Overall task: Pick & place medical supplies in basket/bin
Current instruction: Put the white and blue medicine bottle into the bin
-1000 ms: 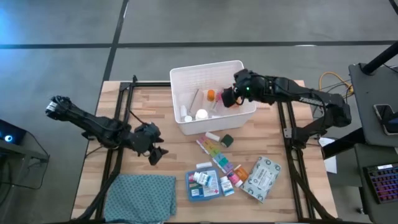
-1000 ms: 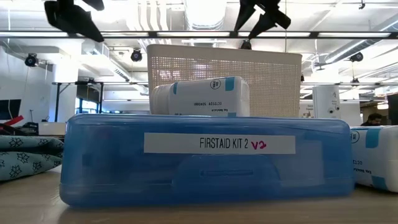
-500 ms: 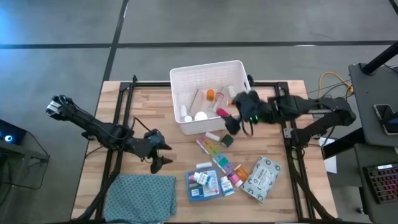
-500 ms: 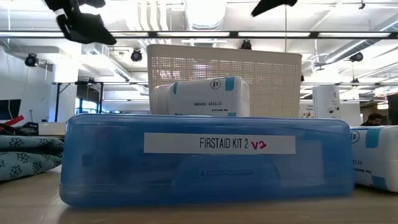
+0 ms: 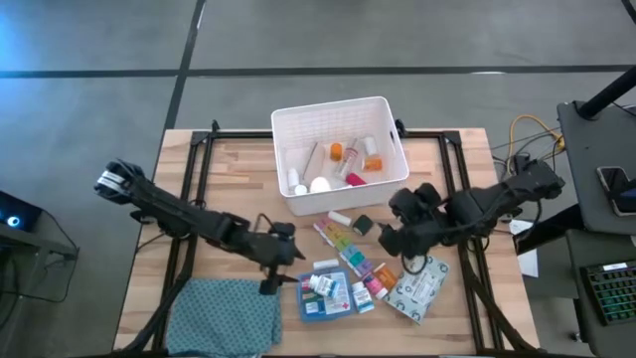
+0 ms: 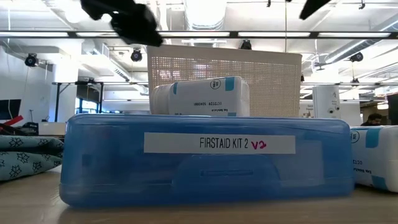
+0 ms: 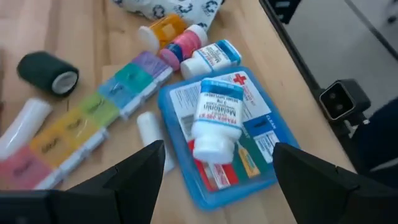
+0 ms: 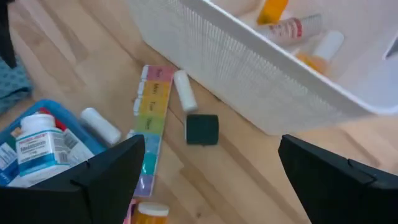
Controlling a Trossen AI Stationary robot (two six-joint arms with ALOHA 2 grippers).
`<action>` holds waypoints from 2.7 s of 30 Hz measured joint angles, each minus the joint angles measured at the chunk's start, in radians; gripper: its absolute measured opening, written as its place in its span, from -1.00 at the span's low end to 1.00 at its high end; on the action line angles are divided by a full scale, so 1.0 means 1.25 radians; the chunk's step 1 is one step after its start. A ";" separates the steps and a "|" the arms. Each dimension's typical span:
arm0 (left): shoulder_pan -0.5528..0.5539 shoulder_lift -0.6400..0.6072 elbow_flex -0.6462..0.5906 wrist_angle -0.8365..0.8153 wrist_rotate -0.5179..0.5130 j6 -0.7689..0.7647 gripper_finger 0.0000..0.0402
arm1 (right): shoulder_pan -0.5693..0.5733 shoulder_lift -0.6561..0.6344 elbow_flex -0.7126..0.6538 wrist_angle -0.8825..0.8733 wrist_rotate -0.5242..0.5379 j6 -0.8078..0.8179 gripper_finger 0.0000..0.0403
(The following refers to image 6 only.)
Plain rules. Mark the thin hanging pole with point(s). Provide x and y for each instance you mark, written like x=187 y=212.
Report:
x=285 y=18

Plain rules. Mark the white box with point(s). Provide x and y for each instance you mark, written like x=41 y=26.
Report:
x=52 y=128

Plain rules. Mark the dark wall monitor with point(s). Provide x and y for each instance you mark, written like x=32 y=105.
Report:
x=11 y=109

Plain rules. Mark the white standing device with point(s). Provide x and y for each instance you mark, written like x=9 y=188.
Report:
x=325 y=102

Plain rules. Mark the person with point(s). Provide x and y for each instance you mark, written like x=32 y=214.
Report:
x=373 y=119

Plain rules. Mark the blue translucent first aid box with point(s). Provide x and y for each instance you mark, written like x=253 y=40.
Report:
x=109 y=180

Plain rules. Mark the white perforated plastic basket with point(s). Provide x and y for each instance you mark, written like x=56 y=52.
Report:
x=273 y=71

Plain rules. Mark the teal patterned folded cloth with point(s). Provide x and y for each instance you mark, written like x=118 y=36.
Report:
x=21 y=165

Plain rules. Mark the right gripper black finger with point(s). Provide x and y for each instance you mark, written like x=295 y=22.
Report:
x=312 y=7

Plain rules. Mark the dark cabinet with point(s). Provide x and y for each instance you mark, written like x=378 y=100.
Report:
x=393 y=109

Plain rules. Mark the black ceiling camera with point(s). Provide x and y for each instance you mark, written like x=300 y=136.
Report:
x=357 y=57
x=302 y=78
x=31 y=60
x=136 y=56
x=245 y=45

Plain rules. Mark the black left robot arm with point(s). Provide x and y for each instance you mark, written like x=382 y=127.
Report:
x=99 y=7

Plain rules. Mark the black bag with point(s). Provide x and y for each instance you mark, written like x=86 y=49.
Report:
x=30 y=128

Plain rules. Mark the white gauze pack blue print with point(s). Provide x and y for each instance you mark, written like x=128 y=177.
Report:
x=205 y=99
x=379 y=161

